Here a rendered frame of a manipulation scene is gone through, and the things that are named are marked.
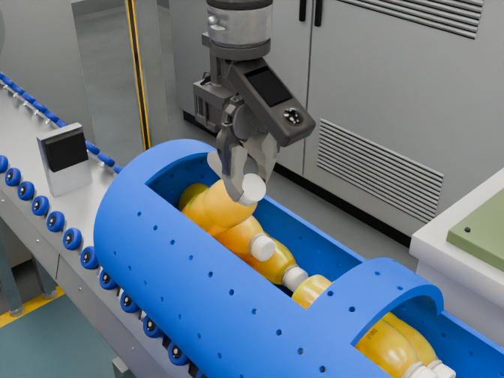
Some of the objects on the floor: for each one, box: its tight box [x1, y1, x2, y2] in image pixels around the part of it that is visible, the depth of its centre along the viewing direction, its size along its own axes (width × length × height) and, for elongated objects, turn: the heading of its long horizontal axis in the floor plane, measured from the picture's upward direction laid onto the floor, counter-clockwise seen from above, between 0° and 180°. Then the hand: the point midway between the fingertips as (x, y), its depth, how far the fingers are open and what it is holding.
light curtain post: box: [125, 0, 170, 152], centre depth 168 cm, size 6×6×170 cm
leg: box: [30, 252, 57, 300], centre depth 218 cm, size 6×6×63 cm
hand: (252, 189), depth 76 cm, fingers closed on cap, 4 cm apart
